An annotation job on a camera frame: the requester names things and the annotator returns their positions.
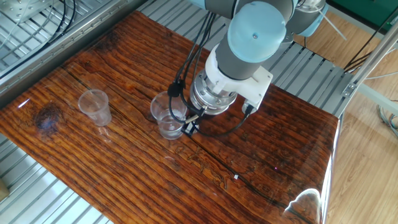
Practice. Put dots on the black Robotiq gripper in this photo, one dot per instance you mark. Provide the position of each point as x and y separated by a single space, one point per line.
197 117

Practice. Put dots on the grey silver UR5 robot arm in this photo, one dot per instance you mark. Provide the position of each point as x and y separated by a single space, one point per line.
230 65

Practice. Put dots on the clear plain plastic cup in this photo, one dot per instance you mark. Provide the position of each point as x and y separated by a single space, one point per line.
94 109

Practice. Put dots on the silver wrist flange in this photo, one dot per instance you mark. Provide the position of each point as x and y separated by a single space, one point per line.
208 96

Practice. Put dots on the glossy wood grain board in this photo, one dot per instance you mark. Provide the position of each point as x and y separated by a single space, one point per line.
248 155

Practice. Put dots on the white zip tie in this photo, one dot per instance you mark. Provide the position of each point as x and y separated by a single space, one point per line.
332 25

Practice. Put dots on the perforated silver plate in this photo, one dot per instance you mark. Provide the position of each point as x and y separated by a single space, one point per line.
18 7

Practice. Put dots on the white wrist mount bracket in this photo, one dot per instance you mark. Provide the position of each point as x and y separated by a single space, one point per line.
255 87

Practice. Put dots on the aluminium table rail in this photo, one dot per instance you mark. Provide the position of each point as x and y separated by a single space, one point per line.
46 57

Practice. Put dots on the aluminium frame post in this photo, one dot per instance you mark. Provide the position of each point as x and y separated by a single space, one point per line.
370 59

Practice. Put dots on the grey frame crossbar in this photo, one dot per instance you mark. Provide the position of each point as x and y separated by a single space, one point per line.
382 99

